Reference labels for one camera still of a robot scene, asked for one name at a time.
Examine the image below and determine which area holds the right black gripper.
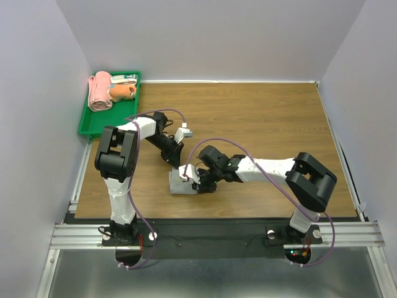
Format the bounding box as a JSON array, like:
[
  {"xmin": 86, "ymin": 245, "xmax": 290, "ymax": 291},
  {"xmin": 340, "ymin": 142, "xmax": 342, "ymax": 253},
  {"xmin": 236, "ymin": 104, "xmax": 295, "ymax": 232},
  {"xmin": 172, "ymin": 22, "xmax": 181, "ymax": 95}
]
[{"xmin": 191, "ymin": 166, "xmax": 223, "ymax": 195}]

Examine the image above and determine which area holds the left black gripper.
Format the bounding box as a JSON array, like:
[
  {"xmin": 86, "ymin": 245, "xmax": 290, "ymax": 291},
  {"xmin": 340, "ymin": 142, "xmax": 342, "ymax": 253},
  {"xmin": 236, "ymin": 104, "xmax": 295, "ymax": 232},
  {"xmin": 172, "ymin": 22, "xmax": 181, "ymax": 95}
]
[{"xmin": 146, "ymin": 134, "xmax": 184, "ymax": 169}]

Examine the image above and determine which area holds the yellow green towel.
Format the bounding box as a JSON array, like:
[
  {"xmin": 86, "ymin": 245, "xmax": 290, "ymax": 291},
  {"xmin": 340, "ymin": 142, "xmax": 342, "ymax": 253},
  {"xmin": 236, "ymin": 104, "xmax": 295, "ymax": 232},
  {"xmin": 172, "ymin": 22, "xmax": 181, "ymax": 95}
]
[{"xmin": 169, "ymin": 168, "xmax": 198, "ymax": 195}]

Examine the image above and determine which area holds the orange polka dot towel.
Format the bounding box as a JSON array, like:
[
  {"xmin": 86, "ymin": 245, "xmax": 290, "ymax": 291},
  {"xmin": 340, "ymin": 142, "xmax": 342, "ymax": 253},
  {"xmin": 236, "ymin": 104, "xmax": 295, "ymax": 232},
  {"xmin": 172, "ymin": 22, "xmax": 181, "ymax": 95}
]
[{"xmin": 107, "ymin": 84, "xmax": 137, "ymax": 102}]

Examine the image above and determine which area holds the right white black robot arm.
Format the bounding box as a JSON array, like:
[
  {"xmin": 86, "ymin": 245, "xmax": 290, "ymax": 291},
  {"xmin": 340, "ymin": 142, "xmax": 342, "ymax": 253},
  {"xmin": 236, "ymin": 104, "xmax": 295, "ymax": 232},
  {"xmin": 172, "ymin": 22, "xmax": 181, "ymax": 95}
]
[{"xmin": 179, "ymin": 145, "xmax": 337, "ymax": 242}]

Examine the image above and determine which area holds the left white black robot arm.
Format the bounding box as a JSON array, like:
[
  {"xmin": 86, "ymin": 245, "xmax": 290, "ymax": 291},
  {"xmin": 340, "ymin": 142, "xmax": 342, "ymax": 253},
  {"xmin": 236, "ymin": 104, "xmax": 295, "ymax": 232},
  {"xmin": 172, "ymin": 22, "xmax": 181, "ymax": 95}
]
[{"xmin": 94, "ymin": 109, "xmax": 190, "ymax": 245}]

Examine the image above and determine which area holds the green plastic tray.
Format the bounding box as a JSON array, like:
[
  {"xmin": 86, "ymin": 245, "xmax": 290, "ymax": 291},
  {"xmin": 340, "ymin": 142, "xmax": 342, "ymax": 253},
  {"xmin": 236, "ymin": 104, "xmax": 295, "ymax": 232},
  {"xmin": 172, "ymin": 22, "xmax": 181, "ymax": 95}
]
[{"xmin": 78, "ymin": 71, "xmax": 141, "ymax": 138}]

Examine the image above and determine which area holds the rolled white blue towel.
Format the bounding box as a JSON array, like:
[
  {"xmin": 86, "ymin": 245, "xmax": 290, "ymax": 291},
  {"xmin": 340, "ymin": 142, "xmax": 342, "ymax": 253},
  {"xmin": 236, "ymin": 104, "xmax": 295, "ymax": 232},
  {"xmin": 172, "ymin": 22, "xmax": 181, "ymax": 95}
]
[{"xmin": 110, "ymin": 74, "xmax": 139, "ymax": 85}]

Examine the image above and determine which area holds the rolled pink towel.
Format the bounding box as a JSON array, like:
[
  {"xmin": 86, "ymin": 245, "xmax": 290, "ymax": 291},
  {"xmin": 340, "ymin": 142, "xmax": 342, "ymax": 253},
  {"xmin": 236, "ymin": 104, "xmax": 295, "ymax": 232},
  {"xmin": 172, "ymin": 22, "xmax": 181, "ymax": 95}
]
[{"xmin": 87, "ymin": 71, "xmax": 113, "ymax": 112}]

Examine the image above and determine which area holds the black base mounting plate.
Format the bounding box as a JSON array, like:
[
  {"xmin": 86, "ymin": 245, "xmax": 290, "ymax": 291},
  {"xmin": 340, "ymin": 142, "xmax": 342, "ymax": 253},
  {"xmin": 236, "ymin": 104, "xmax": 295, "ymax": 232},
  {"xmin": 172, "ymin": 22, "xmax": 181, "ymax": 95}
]
[{"xmin": 98, "ymin": 219, "xmax": 323, "ymax": 263}]

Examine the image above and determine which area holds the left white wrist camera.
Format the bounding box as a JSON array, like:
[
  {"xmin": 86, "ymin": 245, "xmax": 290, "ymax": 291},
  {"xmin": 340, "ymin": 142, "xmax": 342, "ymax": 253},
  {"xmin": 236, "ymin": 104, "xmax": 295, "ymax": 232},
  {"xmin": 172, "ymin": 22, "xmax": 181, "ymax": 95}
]
[{"xmin": 174, "ymin": 127, "xmax": 193, "ymax": 143}]

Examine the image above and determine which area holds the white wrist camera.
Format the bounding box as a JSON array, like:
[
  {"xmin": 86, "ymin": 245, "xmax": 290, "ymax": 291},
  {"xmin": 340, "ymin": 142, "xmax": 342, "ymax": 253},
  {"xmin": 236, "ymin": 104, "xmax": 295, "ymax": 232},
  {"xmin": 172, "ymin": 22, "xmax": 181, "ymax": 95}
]
[
  {"xmin": 178, "ymin": 164, "xmax": 200, "ymax": 184},
  {"xmin": 174, "ymin": 127, "xmax": 193, "ymax": 143}
]

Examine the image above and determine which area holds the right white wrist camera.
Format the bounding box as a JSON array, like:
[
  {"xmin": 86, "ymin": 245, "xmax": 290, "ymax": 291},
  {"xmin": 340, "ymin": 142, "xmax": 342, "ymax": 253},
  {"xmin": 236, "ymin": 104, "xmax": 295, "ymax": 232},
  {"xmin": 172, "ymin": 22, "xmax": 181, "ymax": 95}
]
[{"xmin": 178, "ymin": 164, "xmax": 200, "ymax": 184}]

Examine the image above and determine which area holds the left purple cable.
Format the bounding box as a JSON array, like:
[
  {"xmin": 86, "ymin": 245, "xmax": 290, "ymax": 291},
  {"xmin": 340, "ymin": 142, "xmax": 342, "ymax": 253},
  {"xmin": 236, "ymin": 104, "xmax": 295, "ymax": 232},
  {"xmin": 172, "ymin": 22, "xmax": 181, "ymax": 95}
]
[{"xmin": 117, "ymin": 108, "xmax": 189, "ymax": 270}]

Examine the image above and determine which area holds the aluminium frame rail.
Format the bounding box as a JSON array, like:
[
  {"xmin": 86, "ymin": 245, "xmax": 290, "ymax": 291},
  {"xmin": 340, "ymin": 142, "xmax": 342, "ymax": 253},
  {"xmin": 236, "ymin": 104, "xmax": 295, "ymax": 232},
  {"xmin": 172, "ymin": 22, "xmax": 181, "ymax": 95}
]
[{"xmin": 50, "ymin": 222, "xmax": 385, "ymax": 250}]

